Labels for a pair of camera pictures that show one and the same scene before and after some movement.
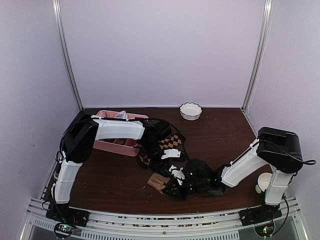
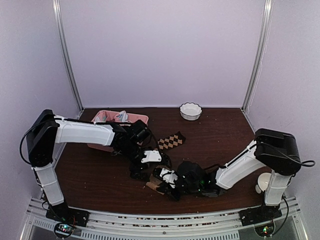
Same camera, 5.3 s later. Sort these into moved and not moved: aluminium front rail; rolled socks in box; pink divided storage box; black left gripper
Moved: black left gripper
Not moved: rolled socks in box; pink divided storage box; aluminium front rail
